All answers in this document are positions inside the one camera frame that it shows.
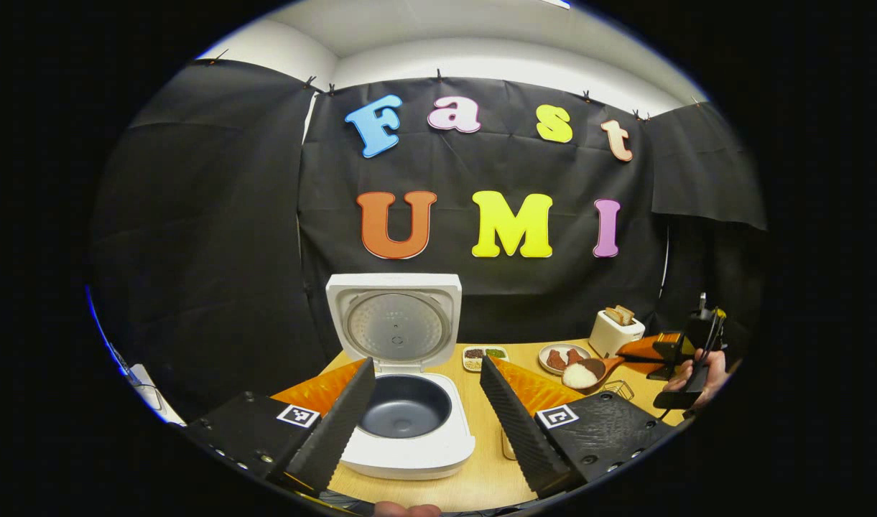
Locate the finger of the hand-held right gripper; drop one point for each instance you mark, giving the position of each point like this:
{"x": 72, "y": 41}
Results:
{"x": 653, "y": 348}

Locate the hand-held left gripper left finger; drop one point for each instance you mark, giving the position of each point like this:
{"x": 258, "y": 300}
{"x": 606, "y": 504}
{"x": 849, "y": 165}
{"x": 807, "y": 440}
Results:
{"x": 334, "y": 431}

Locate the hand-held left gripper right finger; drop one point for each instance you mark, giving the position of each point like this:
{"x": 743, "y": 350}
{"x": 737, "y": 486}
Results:
{"x": 521, "y": 438}

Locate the brown wooden spoon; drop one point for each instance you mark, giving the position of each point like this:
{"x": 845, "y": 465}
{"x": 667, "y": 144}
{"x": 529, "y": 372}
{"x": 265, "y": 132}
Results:
{"x": 610, "y": 366}

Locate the white rice cooker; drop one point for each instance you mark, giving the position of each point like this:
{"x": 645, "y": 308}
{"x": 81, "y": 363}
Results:
{"x": 402, "y": 445}

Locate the scoop of white rice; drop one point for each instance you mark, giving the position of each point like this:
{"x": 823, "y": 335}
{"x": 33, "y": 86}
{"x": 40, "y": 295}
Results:
{"x": 580, "y": 375}

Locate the white toaster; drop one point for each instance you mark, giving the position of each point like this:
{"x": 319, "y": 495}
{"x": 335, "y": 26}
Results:
{"x": 614, "y": 339}

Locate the toast slice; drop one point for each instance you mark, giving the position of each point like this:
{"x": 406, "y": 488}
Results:
{"x": 613, "y": 316}
{"x": 627, "y": 313}

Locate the brown meat piece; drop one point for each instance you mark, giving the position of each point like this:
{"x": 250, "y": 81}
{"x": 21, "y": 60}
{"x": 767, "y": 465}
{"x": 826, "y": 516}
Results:
{"x": 555, "y": 360}
{"x": 575, "y": 355}

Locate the round white plate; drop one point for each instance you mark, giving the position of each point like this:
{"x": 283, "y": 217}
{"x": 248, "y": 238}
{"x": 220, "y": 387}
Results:
{"x": 543, "y": 359}

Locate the divided dish of beans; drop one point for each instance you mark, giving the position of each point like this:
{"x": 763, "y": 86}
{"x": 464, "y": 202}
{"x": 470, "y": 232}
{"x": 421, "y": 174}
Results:
{"x": 485, "y": 354}

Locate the black backdrop cloth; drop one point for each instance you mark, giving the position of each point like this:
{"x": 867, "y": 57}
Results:
{"x": 495, "y": 301}

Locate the white sheet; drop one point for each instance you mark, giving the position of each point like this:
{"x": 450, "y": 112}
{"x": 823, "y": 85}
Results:
{"x": 147, "y": 391}

